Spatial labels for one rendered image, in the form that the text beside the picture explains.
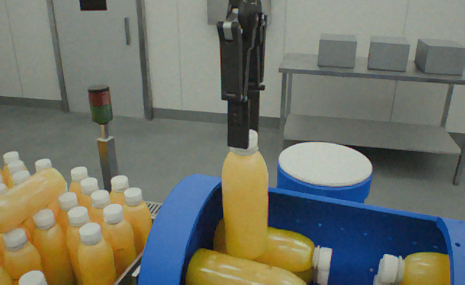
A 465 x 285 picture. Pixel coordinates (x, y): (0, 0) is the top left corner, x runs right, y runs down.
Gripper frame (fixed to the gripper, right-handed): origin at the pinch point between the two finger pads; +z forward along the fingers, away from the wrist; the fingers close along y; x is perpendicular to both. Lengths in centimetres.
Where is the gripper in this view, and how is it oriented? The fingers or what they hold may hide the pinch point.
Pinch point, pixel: (243, 118)
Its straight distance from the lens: 51.8
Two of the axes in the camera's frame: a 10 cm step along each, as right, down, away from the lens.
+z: 0.0, 9.3, 3.8
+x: -9.4, -1.4, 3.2
